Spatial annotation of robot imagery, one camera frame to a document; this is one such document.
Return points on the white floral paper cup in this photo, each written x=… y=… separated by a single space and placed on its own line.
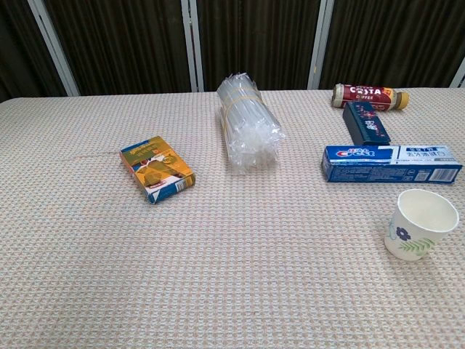
x=410 y=240

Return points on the clear plastic straw bundle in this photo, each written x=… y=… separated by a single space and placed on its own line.
x=247 y=127

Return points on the yellow printed carton box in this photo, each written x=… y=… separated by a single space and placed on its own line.
x=156 y=167

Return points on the beige woven tablecloth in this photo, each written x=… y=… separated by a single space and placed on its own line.
x=232 y=261

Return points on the dark folding screen panel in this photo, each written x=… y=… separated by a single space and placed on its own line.
x=123 y=43
x=254 y=36
x=18 y=47
x=392 y=40

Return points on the dark blue floral box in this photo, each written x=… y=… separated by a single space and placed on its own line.
x=367 y=123

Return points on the blue Crest toothpaste box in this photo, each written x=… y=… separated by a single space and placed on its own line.
x=381 y=163

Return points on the red Costa coffee bottle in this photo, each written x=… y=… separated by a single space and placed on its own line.
x=363 y=95

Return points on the white screen frame post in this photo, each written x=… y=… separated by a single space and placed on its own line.
x=196 y=54
x=459 y=76
x=319 y=43
x=53 y=51

